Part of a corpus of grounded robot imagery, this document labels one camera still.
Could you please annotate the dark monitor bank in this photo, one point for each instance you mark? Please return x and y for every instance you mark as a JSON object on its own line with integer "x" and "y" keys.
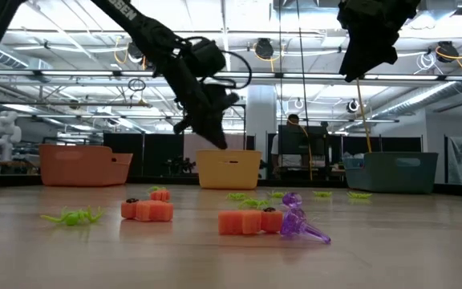
{"x": 315, "y": 140}

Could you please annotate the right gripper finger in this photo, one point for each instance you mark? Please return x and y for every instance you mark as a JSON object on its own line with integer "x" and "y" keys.
{"x": 361, "y": 60}
{"x": 346, "y": 58}

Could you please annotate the green plastic spider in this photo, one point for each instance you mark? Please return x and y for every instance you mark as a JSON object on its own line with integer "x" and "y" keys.
{"x": 72, "y": 218}
{"x": 155, "y": 188}
{"x": 322, "y": 194}
{"x": 276, "y": 194}
{"x": 255, "y": 203}
{"x": 237, "y": 196}
{"x": 359, "y": 195}

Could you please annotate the teal plastic bin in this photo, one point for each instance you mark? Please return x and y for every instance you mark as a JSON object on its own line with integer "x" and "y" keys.
{"x": 391, "y": 176}

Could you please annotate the person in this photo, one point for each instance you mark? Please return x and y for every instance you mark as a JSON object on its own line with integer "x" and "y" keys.
{"x": 293, "y": 119}

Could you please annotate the black background robot arm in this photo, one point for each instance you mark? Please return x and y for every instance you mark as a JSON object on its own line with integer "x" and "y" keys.
{"x": 181, "y": 164}

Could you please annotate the orange caterpillar toy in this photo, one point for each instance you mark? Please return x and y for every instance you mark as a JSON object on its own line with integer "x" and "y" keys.
{"x": 151, "y": 211}
{"x": 241, "y": 222}

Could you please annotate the black partition panel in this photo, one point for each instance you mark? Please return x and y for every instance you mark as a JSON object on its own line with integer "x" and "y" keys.
{"x": 399, "y": 144}
{"x": 155, "y": 152}

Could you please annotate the purple plastic witch hat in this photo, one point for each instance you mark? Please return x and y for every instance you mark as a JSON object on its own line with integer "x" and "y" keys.
{"x": 295, "y": 225}
{"x": 292, "y": 199}

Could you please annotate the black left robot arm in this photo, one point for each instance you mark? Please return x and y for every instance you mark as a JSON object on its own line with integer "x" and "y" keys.
{"x": 143, "y": 28}

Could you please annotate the orange plastic bin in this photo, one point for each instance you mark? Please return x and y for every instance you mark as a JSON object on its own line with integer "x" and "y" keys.
{"x": 78, "y": 166}

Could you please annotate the yellow plastic bin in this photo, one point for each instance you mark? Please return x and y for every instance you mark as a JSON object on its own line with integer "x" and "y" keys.
{"x": 227, "y": 174}

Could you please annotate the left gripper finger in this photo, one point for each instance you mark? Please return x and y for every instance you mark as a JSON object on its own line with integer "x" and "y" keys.
{"x": 207, "y": 129}
{"x": 220, "y": 132}

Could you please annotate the orange plastic pumpkin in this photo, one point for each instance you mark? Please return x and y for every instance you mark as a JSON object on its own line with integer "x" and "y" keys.
{"x": 160, "y": 195}

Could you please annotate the white humanoid robot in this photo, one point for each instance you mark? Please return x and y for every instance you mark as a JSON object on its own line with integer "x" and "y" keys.
{"x": 4, "y": 132}

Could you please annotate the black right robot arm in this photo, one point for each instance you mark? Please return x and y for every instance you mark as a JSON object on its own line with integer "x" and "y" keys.
{"x": 413, "y": 6}

